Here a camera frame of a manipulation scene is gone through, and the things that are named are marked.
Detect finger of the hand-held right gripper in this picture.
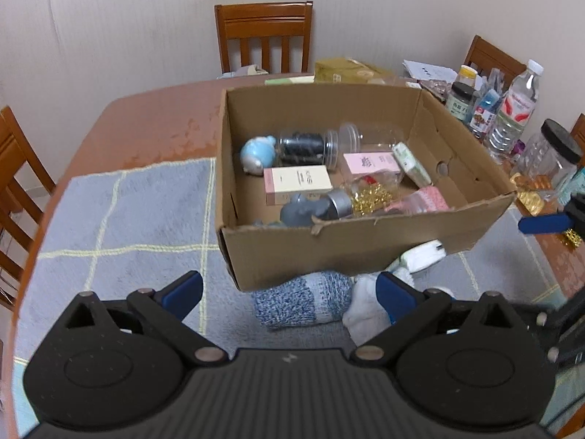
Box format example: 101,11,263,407
514,299,585,369
518,191,585,235

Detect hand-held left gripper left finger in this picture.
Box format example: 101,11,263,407
57,271,228,367

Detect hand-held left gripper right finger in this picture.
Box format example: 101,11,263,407
350,271,527,367

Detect small gold ornament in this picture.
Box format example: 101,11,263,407
559,228,584,249

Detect white sock with blue stripe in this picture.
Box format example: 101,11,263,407
343,240,454,346

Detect brown cardboard box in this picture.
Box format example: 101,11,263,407
215,85,517,292

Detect blue knit sock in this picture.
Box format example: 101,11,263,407
253,271,354,329

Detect grey plush toy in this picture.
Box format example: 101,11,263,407
280,193,337,228

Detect blue and white toy figure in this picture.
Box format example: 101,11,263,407
240,135,279,175

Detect clear plastic jar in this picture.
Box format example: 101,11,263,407
338,121,408,154

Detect clear jar with dark contents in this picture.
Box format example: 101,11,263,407
276,130,339,167

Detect gold foil packet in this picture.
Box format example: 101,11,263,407
509,173,555,217

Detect teal box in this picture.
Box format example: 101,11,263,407
555,166,585,205

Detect large clear jar black lid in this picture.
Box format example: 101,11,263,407
514,118,584,194

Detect blue checked towel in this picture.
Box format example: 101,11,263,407
14,157,557,378

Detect wooden dining chair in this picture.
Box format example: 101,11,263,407
463,35,528,79
214,1,314,76
570,113,585,148
0,105,58,312

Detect silver round tin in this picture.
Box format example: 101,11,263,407
326,189,354,220

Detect clear water bottle red label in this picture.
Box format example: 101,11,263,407
485,59,545,162

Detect small red labelled box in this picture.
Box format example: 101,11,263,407
468,105,497,140

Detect white and green tube box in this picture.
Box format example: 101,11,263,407
392,142,433,188

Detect small pink carton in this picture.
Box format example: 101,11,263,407
342,152,403,179

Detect small blue bottle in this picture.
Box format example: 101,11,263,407
473,89,503,122

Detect large pink carton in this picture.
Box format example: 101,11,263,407
263,165,333,206

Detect patterned foil pouch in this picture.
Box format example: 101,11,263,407
418,79,452,102

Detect white papers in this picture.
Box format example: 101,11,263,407
401,59,458,84

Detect yellow green carton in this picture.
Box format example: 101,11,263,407
314,57,395,84

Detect folded paper on chair seat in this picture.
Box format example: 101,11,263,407
228,64,271,76

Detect pale green flat pack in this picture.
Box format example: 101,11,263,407
264,76,316,86

